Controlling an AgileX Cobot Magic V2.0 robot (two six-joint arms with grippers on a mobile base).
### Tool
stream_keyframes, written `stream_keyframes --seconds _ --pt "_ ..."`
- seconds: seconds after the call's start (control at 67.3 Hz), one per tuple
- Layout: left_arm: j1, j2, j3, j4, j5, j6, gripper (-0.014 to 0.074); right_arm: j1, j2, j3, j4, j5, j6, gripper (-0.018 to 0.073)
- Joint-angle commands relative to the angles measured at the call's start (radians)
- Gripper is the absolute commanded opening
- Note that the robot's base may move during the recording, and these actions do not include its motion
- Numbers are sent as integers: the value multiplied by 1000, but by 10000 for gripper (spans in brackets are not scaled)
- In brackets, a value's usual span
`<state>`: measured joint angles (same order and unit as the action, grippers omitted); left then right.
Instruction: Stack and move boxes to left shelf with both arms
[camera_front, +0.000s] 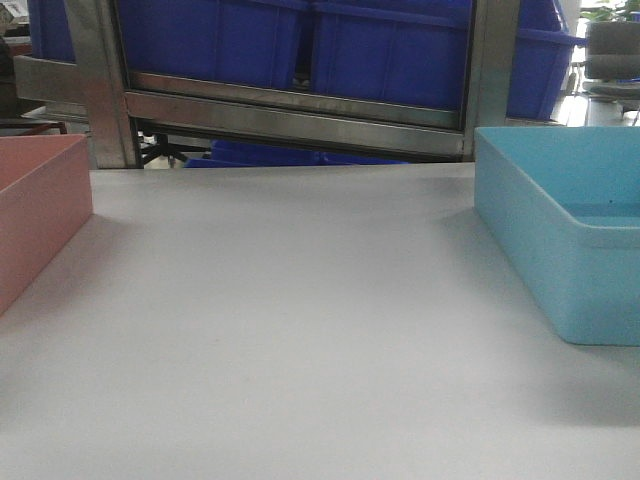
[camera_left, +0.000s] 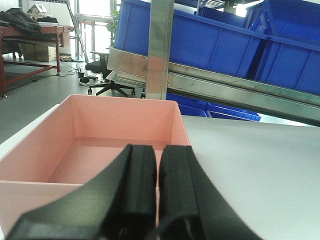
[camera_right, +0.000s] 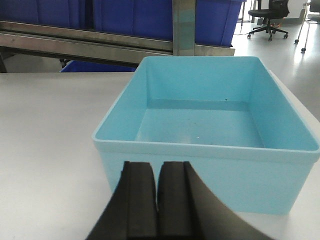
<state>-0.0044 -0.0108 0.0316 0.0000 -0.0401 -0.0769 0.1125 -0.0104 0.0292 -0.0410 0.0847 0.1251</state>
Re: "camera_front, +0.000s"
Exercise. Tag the light blue plastic box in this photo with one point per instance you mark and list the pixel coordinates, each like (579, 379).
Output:
(563, 204)

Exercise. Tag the pink plastic box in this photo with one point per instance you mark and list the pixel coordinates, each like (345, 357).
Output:
(45, 199)

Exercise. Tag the blue crate under shelf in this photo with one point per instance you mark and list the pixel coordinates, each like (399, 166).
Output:
(233, 154)

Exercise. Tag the stainless steel shelf rack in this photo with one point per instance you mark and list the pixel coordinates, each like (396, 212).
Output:
(116, 103)

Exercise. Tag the dark blue crate middle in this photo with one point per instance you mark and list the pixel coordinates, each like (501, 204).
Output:
(401, 52)

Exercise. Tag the dark blue crate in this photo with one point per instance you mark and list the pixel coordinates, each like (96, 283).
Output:
(543, 52)
(401, 52)
(251, 43)
(49, 30)

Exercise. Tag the dark blue crate right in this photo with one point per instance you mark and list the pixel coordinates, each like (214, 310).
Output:
(543, 52)

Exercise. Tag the dark blue crate far left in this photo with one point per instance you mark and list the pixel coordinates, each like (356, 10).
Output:
(49, 30)

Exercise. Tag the grey office chair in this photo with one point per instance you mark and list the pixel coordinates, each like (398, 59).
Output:
(611, 65)

